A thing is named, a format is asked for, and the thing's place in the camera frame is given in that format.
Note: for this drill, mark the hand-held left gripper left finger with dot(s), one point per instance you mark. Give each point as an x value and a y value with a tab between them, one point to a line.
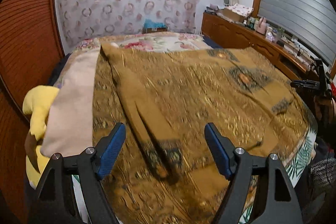
111	153

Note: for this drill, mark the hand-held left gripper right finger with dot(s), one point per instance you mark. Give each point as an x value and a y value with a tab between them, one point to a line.
219	153

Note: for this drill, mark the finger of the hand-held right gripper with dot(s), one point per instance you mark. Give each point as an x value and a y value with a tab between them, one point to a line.
304	83
321	74

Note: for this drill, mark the brown patterned blanket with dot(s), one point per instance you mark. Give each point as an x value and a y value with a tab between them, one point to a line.
197	98

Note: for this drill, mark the tissue pack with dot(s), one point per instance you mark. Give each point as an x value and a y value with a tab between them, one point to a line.
269	36

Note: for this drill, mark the beige folded cloth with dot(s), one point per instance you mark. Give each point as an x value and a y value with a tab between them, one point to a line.
73	103

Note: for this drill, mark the leaf print bedsheet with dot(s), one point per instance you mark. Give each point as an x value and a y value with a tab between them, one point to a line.
302	158

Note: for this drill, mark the person's patterned dark clothing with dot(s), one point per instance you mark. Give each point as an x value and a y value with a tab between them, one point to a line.
323	171

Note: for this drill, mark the pink thermos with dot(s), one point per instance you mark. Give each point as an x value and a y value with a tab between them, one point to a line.
262	25

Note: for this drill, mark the wooden sideboard cabinet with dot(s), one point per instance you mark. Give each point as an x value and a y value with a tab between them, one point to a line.
249	35

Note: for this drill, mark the yellow plush pillow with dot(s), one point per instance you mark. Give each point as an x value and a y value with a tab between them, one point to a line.
39	108

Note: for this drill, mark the cardboard box with floral cloth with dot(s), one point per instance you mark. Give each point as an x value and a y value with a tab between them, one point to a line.
237	11

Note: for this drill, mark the floral bedsheet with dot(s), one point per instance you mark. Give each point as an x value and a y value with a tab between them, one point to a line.
157	43

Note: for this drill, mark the cardboard box with blue cloth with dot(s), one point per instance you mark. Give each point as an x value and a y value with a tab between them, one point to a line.
155	27

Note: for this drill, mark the wooden louvered wardrobe door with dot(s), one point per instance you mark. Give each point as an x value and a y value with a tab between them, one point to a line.
26	29

